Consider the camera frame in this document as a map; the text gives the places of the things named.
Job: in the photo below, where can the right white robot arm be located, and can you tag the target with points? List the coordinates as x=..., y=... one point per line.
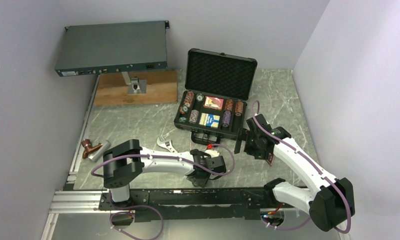
x=328, y=200

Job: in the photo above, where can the brown chip stack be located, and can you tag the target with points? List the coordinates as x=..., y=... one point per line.
x=239, y=108

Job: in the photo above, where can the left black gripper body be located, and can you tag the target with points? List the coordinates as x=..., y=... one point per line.
x=201, y=182

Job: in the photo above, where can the wooden board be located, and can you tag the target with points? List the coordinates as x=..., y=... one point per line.
x=162, y=88

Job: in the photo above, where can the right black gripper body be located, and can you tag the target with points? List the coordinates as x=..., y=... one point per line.
x=252, y=146

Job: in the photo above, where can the triangular all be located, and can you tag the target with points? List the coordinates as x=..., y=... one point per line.
x=270, y=160

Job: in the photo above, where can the purple chip stack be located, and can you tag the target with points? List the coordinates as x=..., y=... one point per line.
x=226, y=119

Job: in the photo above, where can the orange black chip stack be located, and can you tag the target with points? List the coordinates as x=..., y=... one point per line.
x=229, y=105

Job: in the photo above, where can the red handled adjustable wrench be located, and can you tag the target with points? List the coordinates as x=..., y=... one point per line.
x=166, y=144

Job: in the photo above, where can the grey metal stand bracket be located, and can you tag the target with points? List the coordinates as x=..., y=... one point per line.
x=135, y=85

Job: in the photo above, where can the grey metal tube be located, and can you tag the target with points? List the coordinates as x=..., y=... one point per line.
x=98, y=154

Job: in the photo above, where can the blue texas holdem card box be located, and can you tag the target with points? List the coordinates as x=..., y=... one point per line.
x=209, y=120

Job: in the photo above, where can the red playing card deck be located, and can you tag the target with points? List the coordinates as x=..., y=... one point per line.
x=213, y=103

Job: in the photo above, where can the black poker set case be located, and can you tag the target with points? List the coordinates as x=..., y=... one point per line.
x=217, y=75

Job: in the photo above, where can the grey rack-mount network unit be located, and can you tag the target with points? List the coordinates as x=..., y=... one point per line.
x=113, y=48

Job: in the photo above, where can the green chip in case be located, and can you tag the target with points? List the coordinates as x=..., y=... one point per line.
x=200, y=97

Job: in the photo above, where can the copper pipe fitting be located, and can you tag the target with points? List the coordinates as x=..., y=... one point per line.
x=89, y=148

